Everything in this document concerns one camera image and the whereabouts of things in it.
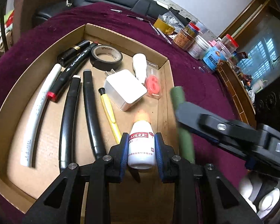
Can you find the black art marker red bands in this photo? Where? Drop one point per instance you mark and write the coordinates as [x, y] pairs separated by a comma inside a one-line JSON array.
[[72, 67]]

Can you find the wooden counter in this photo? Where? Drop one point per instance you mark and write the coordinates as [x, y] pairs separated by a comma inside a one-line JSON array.
[[235, 93]]

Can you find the white plastic jar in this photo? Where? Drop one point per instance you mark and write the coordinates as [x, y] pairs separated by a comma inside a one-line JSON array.
[[197, 49]]

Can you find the black tape roll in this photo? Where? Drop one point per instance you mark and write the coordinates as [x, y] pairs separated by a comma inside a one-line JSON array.
[[95, 63]]

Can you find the pink candle packet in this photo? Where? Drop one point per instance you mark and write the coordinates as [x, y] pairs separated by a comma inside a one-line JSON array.
[[152, 86]]

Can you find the person's right hand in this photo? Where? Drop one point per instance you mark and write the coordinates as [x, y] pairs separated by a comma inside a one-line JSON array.
[[246, 186]]

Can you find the white plastic pipe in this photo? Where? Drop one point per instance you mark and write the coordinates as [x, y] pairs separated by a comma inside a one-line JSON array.
[[37, 112]]

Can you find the brown upholstered chair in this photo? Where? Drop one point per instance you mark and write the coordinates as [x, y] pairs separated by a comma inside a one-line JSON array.
[[30, 4]]

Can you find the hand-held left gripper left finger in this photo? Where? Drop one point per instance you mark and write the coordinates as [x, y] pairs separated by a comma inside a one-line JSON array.
[[124, 154]]

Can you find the black carved cabinet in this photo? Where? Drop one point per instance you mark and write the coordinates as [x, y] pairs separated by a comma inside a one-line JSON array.
[[270, 102]]

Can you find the green tube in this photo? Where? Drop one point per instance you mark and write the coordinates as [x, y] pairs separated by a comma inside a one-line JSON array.
[[186, 144]]

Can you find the yellow tape roll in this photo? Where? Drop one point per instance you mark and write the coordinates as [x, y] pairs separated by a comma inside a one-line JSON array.
[[163, 26]]

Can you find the black lipstick gold band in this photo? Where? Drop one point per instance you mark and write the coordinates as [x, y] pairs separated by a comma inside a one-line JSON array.
[[67, 54]]

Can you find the small white bottle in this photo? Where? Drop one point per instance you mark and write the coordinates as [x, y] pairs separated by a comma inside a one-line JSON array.
[[140, 65]]

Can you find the cardboard tray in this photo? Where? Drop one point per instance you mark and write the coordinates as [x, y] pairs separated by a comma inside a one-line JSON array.
[[49, 144]]

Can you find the yellow pen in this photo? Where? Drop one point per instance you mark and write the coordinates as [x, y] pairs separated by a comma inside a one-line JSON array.
[[110, 116]]

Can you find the clear jar red lid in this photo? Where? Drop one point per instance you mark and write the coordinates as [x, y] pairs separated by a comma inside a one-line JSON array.
[[228, 44]]

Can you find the metal clip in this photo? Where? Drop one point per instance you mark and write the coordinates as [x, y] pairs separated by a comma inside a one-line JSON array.
[[116, 10]]

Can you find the white charger adapter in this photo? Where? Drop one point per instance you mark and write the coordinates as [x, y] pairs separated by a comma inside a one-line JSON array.
[[123, 88]]

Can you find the white glue bottle red label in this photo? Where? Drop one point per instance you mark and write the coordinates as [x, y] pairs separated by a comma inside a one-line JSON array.
[[141, 149]]

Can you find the black marker white cap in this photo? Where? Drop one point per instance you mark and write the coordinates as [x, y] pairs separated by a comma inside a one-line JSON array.
[[67, 126]]

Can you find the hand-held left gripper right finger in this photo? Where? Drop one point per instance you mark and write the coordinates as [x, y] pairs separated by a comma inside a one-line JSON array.
[[159, 156]]

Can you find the black pen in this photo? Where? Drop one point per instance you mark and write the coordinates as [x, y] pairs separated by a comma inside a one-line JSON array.
[[137, 18]]

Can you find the orange jar red lid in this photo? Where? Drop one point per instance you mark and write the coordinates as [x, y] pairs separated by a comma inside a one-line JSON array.
[[184, 39]]

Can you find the white pen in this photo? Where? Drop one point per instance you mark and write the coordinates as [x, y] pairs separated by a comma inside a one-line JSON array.
[[164, 35]]

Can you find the clear jar blue cartoon label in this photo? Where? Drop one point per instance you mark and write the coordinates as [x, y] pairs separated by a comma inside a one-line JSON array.
[[212, 60]]

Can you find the wooden door frame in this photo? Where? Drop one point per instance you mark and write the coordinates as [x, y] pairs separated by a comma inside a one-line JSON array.
[[247, 14]]

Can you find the thin silver pen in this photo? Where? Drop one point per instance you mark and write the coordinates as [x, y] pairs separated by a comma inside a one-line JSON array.
[[154, 28]]

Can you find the silver foil bag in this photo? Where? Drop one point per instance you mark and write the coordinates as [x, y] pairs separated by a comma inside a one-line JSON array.
[[175, 19]]

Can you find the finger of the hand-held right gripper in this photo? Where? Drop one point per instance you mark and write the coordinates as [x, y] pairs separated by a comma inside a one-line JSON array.
[[200, 123]]

